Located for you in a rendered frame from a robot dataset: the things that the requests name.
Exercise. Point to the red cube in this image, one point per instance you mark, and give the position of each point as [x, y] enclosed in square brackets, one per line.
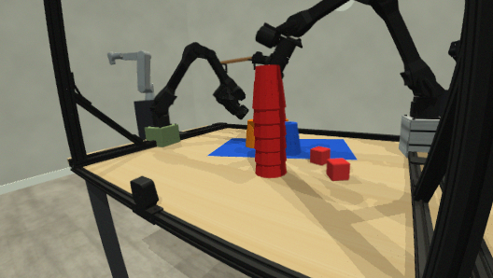
[338, 169]
[319, 155]

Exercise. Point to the red cup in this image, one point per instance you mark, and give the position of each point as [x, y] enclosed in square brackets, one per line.
[268, 90]
[270, 158]
[269, 130]
[270, 144]
[271, 171]
[269, 116]

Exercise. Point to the blue flat mat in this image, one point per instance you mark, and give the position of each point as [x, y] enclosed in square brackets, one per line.
[236, 147]

